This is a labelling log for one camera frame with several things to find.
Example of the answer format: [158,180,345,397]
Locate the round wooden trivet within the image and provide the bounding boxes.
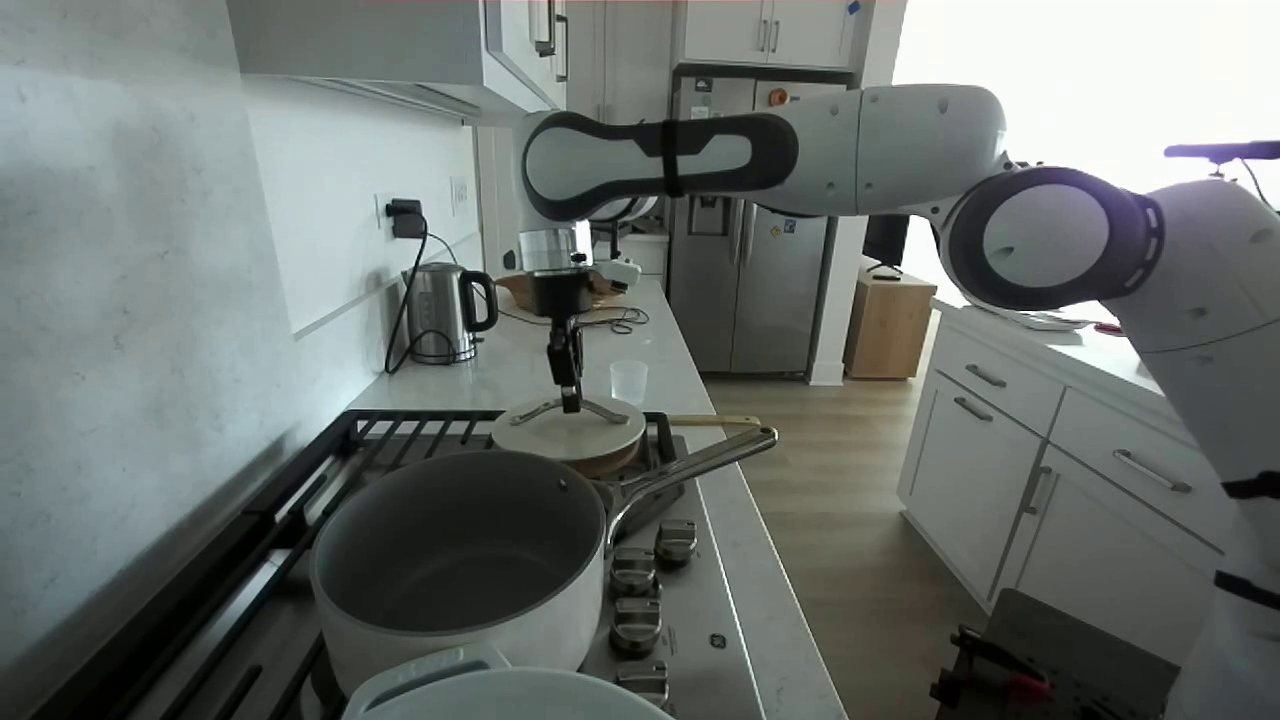
[574,443,651,484]

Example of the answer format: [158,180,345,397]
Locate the white saucepan with long handle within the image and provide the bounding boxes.
[305,423,783,700]

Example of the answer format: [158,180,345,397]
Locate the black stove knob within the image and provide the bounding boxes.
[607,660,674,710]
[604,619,660,669]
[604,593,660,630]
[650,520,700,570]
[607,550,660,599]

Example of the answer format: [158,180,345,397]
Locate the brown wooden box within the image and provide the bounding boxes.
[843,266,946,387]

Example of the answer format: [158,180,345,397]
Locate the black gas stove cooktop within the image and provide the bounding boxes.
[38,404,712,720]

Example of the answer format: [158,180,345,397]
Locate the white kitchen island cabinet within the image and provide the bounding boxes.
[892,300,1252,671]

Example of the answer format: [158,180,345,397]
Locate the stainless steel refrigerator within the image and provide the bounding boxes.
[666,64,856,381]

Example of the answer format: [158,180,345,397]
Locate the black and red tool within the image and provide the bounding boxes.
[927,622,1065,720]

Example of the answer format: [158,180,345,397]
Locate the thin black coiled cable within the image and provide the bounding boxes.
[574,300,651,360]

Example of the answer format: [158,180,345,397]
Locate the white cabinet above refrigerator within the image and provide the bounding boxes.
[668,0,866,77]

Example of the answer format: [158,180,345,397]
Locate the stainless electric kettle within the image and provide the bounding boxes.
[402,260,499,368]

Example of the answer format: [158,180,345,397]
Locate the white wall cabinets with handles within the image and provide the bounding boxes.
[218,0,582,131]

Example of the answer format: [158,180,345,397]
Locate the black kettle power cable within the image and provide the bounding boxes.
[380,232,431,381]

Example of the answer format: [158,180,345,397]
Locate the dark horizontal bar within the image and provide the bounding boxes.
[1159,135,1280,168]

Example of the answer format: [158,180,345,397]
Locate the black wall plug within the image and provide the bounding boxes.
[380,195,428,243]

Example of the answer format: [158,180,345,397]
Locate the wooden basket with wire handle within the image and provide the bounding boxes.
[494,264,632,325]

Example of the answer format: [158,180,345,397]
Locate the clear plastic cup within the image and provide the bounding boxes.
[604,354,657,408]

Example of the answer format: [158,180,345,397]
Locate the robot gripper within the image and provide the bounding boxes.
[527,264,600,415]

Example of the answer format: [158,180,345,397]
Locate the black monitor screen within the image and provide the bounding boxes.
[862,209,919,266]

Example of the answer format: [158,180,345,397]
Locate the white dutch oven with lid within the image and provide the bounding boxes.
[342,649,674,720]

